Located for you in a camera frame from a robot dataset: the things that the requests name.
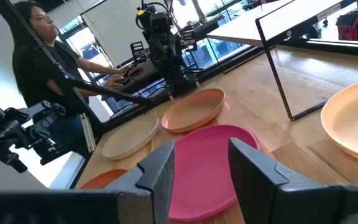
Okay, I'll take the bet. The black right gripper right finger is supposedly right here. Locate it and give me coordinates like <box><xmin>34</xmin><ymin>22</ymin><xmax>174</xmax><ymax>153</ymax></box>
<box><xmin>227</xmin><ymin>137</ymin><xmax>347</xmax><ymax>224</ymax></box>

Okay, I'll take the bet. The pink plate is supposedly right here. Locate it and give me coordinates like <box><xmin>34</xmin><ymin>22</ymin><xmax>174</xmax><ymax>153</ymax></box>
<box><xmin>168</xmin><ymin>124</ymin><xmax>260</xmax><ymax>222</ymax></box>

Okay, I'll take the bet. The silver metal bracket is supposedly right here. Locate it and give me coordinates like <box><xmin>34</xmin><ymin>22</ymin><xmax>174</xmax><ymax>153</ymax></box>
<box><xmin>79</xmin><ymin>111</ymin><xmax>98</xmax><ymax>154</ymax></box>

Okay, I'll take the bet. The person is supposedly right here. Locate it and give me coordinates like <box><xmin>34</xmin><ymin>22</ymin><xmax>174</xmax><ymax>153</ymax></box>
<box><xmin>12</xmin><ymin>1</ymin><xmax>131</xmax><ymax>159</ymax></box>

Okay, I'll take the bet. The orange plate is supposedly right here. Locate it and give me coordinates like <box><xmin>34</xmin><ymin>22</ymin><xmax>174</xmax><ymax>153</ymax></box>
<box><xmin>79</xmin><ymin>169</ymin><xmax>129</xmax><ymax>190</ymax></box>

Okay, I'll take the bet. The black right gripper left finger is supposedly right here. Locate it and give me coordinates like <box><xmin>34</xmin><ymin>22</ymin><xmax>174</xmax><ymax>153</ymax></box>
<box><xmin>104</xmin><ymin>139</ymin><xmax>176</xmax><ymax>224</ymax></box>

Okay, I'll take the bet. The cream plate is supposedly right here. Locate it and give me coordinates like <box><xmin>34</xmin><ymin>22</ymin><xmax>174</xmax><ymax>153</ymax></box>
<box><xmin>320</xmin><ymin>75</ymin><xmax>358</xmax><ymax>168</ymax></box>

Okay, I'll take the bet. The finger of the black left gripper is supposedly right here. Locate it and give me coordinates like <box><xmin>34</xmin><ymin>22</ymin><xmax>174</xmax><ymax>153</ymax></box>
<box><xmin>180</xmin><ymin>29</ymin><xmax>198</xmax><ymax>52</ymax></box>
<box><xmin>130</xmin><ymin>40</ymin><xmax>150</xmax><ymax>65</ymax></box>

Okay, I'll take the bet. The black camera on mount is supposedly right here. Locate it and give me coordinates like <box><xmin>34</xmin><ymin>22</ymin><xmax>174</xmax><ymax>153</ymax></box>
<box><xmin>0</xmin><ymin>99</ymin><xmax>74</xmax><ymax>174</ymax></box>

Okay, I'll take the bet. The peach plate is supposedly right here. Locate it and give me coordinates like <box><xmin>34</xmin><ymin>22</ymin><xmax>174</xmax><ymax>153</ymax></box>
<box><xmin>161</xmin><ymin>88</ymin><xmax>226</xmax><ymax>134</ymax></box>

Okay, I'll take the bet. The grey beige plate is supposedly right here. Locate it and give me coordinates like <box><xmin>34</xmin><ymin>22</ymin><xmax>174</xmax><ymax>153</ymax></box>
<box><xmin>101</xmin><ymin>114</ymin><xmax>160</xmax><ymax>161</ymax></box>

